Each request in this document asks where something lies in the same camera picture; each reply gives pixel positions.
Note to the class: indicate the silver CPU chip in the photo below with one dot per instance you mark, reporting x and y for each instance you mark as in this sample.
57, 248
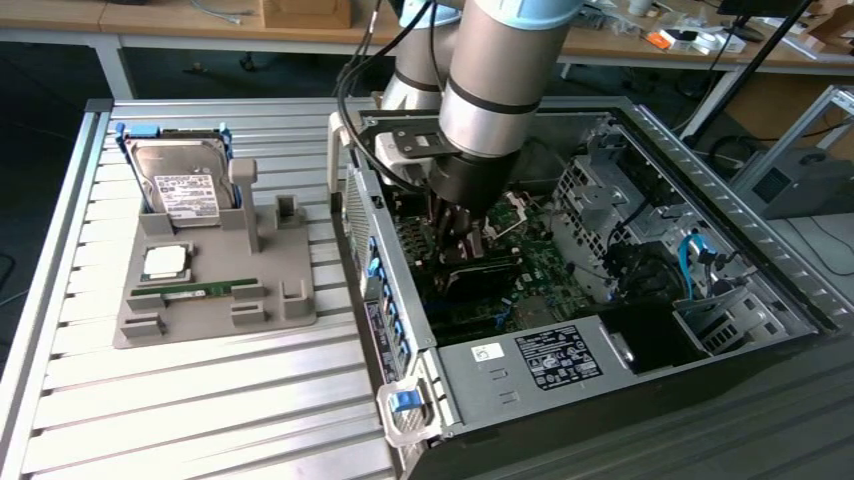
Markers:
166, 262

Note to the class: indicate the grey computer tower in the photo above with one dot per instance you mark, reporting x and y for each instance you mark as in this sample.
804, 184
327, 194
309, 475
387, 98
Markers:
800, 185

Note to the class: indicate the black monitor stand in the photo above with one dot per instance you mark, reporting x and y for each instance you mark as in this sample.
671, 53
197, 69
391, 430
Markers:
747, 32

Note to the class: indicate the grey metal disk bay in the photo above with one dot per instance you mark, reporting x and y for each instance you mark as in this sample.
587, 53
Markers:
593, 195

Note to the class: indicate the green RAM stick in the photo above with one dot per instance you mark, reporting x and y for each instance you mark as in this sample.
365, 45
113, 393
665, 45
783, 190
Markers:
213, 287

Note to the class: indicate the open cardboard box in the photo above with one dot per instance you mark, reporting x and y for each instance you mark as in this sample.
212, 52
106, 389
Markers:
834, 25

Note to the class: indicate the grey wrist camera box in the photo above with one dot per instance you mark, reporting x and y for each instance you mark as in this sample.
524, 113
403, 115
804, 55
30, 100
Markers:
407, 155

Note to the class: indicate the white cup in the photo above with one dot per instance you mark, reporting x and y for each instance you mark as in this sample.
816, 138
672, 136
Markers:
641, 6

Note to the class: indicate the metal socket cover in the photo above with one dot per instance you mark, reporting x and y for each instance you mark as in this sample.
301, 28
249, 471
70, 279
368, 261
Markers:
516, 205

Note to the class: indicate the silver chipset heatsink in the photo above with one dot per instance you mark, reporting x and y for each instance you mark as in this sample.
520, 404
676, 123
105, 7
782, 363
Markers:
533, 310

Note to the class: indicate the grey perforated drive bay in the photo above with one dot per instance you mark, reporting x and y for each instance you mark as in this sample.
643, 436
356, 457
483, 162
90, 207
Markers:
733, 320

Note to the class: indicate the black plastic shroud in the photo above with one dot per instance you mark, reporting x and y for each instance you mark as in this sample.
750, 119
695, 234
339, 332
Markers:
647, 340

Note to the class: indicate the closed brown cardboard box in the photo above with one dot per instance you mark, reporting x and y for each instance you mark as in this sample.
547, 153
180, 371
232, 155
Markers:
306, 12

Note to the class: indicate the green Dell motherboard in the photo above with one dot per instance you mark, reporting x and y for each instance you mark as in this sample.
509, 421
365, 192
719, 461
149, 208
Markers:
540, 280

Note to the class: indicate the black tripod pole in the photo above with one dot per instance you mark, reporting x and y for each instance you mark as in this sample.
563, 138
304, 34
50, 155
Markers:
766, 50

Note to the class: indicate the Nvidia GPU with metal bracket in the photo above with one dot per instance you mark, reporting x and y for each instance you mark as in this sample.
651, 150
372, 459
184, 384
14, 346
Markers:
480, 282

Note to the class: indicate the white flat box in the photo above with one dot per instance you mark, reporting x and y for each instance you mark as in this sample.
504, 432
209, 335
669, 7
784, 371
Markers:
707, 45

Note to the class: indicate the aluminium profile frame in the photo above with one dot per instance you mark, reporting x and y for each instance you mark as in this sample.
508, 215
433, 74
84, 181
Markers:
830, 100

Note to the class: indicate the grey plastic parts rack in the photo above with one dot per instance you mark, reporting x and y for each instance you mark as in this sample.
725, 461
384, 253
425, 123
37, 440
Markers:
220, 300

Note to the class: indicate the open black PC case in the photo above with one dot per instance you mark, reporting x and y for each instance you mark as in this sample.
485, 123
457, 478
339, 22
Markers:
667, 440

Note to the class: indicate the small orange box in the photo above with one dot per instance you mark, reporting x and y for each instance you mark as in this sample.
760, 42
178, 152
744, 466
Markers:
660, 40

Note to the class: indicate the hard disk in blue carrier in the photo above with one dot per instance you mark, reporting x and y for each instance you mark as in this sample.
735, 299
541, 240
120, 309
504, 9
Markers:
180, 170

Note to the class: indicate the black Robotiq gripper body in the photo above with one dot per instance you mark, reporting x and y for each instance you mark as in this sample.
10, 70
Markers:
473, 185

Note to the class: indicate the grey power supply unit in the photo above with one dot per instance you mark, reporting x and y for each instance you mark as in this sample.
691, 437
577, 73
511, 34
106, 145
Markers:
480, 385

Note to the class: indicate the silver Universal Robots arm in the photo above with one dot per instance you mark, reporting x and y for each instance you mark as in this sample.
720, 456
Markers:
507, 60

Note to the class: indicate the wooden desk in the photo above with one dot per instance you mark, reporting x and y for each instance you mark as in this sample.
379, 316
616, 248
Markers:
66, 15

